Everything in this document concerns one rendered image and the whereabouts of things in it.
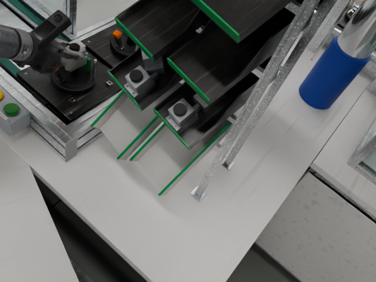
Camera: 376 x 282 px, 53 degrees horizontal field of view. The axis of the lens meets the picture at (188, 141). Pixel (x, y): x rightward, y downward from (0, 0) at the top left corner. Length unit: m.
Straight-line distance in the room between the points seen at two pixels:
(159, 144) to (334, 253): 1.02
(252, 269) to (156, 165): 1.24
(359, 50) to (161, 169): 0.85
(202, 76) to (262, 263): 1.56
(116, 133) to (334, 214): 0.93
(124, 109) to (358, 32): 0.86
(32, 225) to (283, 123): 0.97
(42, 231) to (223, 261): 0.51
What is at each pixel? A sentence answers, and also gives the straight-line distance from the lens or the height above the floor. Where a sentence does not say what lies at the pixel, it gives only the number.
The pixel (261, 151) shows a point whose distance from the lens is 1.40.
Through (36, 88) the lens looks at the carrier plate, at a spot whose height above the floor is 0.97.
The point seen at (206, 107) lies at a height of 1.25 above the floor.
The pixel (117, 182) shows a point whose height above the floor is 0.86.
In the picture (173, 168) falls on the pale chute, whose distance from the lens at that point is 1.03.
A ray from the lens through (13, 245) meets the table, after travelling 1.11.
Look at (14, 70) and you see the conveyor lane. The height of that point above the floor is 0.95.
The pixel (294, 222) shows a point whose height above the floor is 0.50.
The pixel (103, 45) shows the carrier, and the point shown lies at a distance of 1.40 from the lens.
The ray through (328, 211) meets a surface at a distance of 1.63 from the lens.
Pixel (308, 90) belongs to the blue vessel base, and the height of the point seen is 0.91.
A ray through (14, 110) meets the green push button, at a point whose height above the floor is 0.97.
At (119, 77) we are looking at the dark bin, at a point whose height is 1.20.
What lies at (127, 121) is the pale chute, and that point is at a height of 1.04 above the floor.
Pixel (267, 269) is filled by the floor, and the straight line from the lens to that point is 2.21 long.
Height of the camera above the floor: 1.89
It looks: 51 degrees down
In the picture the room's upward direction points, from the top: 24 degrees clockwise
